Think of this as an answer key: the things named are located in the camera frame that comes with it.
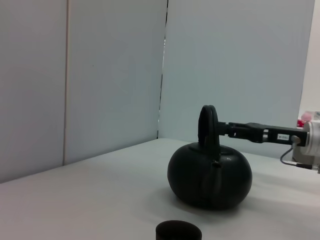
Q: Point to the small dark teacup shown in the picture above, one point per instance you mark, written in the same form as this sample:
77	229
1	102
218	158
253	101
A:
177	231

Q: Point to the pink background object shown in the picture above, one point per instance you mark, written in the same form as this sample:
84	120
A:
307	117

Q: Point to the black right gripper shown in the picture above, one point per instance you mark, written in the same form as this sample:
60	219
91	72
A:
255	132

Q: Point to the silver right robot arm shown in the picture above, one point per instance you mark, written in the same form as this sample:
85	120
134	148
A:
312	140

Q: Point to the black round teapot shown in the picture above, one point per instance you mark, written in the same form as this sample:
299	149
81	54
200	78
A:
195	180

